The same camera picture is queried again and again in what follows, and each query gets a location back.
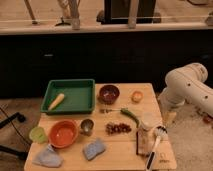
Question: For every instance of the green plastic tray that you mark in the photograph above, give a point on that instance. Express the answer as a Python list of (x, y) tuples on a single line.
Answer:
[(78, 96)]

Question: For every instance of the small metal cup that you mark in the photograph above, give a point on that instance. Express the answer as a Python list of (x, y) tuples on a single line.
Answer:
[(87, 127)]

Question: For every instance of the black stand leg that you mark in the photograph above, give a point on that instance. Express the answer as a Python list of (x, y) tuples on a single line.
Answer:
[(20, 117)]

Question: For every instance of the orange bowl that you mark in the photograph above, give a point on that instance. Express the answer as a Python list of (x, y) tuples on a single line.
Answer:
[(63, 133)]

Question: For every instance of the small orange cup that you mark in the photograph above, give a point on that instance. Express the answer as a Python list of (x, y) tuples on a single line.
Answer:
[(137, 96)]

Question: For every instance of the bunch of red grapes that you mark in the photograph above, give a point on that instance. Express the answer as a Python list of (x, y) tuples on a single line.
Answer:
[(112, 128)]

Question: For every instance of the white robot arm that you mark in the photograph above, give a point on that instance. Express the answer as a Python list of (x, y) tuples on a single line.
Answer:
[(187, 84)]

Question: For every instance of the light blue cloth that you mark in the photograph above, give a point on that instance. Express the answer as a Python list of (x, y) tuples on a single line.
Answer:
[(48, 157)]

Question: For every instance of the dark red bowl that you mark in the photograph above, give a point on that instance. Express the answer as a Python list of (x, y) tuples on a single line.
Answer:
[(108, 94)]

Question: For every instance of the yellow corn cob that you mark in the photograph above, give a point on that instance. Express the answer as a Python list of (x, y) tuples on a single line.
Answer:
[(56, 101)]

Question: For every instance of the blue sponge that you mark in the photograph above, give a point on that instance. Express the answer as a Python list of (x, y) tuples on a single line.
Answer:
[(93, 149)]

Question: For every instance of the small dried stem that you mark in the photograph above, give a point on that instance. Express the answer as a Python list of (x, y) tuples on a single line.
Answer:
[(105, 110)]

